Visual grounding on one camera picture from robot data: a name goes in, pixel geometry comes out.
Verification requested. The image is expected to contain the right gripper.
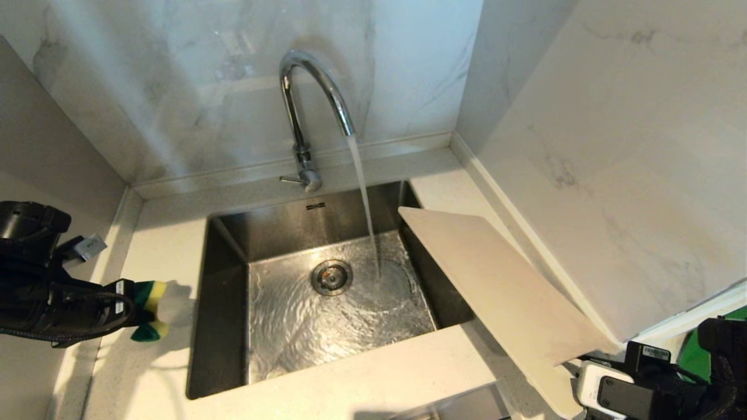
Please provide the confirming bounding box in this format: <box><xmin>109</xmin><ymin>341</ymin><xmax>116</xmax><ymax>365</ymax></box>
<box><xmin>596</xmin><ymin>342</ymin><xmax>710</xmax><ymax>420</ymax></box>

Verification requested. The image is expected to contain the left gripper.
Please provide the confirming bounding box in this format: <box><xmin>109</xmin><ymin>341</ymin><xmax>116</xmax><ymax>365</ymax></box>
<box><xmin>0</xmin><ymin>274</ymin><xmax>142</xmax><ymax>346</ymax></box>

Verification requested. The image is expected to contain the green and yellow sponge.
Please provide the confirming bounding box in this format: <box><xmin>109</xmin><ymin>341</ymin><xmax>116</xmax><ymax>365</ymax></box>
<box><xmin>130</xmin><ymin>281</ymin><xmax>170</xmax><ymax>342</ymax></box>

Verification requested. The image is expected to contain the beige cutting board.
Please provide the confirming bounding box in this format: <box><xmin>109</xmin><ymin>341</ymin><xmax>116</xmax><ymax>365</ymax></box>
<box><xmin>397</xmin><ymin>206</ymin><xmax>620</xmax><ymax>420</ymax></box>

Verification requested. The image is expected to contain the chrome gooseneck faucet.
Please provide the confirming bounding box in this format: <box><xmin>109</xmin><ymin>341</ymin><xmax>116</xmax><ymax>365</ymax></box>
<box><xmin>278</xmin><ymin>49</ymin><xmax>356</xmax><ymax>194</ymax></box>

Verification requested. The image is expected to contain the green object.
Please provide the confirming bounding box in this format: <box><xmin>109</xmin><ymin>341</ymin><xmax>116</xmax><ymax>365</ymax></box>
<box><xmin>679</xmin><ymin>306</ymin><xmax>747</xmax><ymax>381</ymax></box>

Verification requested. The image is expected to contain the stainless steel sink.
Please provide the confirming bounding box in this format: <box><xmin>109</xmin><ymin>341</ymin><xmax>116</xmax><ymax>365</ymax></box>
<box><xmin>186</xmin><ymin>180</ymin><xmax>476</xmax><ymax>401</ymax></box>

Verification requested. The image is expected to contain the round metal drain strainer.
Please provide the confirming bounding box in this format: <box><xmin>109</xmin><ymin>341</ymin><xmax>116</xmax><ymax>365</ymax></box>
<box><xmin>310</xmin><ymin>259</ymin><xmax>354</xmax><ymax>297</ymax></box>

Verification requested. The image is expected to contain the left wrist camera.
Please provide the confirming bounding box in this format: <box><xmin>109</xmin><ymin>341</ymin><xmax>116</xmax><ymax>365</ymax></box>
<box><xmin>57</xmin><ymin>234</ymin><xmax>108</xmax><ymax>263</ymax></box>

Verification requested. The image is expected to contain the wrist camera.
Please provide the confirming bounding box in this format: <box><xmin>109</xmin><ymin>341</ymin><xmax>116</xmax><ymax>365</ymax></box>
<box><xmin>57</xmin><ymin>234</ymin><xmax>108</xmax><ymax>263</ymax></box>
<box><xmin>574</xmin><ymin>360</ymin><xmax>634</xmax><ymax>419</ymax></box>

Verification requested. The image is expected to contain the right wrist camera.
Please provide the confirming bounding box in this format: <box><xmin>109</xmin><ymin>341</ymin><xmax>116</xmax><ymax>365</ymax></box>
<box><xmin>574</xmin><ymin>360</ymin><xmax>634</xmax><ymax>419</ymax></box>

